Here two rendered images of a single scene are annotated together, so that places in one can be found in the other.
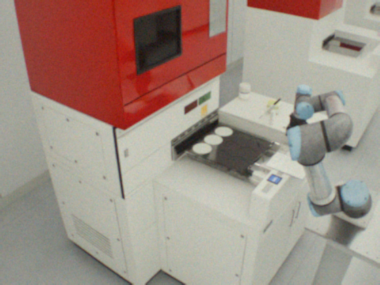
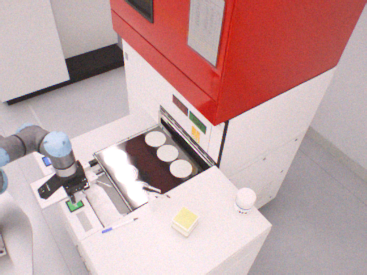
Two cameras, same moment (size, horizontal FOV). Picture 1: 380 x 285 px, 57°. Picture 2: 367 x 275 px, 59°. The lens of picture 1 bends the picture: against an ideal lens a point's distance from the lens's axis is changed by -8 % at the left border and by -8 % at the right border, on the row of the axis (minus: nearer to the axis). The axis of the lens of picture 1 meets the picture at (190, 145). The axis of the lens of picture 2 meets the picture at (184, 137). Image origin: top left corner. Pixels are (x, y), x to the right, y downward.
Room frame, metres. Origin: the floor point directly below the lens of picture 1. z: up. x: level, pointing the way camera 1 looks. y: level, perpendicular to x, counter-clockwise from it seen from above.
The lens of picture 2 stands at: (2.11, -1.06, 2.09)
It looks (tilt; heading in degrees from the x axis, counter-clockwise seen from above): 48 degrees down; 105
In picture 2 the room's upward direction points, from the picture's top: 4 degrees clockwise
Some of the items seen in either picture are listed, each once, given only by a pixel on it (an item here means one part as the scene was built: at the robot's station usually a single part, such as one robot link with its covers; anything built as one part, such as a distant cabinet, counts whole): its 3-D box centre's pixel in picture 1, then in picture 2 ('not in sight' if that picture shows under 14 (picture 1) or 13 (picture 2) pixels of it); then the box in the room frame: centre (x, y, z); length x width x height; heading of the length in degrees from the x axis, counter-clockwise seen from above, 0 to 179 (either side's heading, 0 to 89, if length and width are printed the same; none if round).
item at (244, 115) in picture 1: (276, 123); (179, 241); (1.98, -0.52, 0.89); 0.62 x 0.35 x 0.14; 53
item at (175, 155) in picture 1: (197, 136); (183, 143); (1.85, -0.03, 0.89); 0.44 x 0.02 x 0.10; 143
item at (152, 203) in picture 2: (270, 112); (156, 197); (1.86, -0.45, 1.03); 0.06 x 0.04 x 0.13; 53
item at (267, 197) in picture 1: (284, 176); (65, 191); (1.46, -0.46, 0.89); 0.55 x 0.09 x 0.14; 143
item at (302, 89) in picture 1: (302, 98); (59, 149); (1.57, -0.53, 1.28); 0.09 x 0.08 x 0.11; 169
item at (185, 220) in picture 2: (273, 107); (185, 222); (1.99, -0.49, 1.00); 0.07 x 0.07 x 0.07; 72
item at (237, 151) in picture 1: (229, 146); (147, 163); (1.73, -0.21, 0.90); 0.34 x 0.34 x 0.01; 53
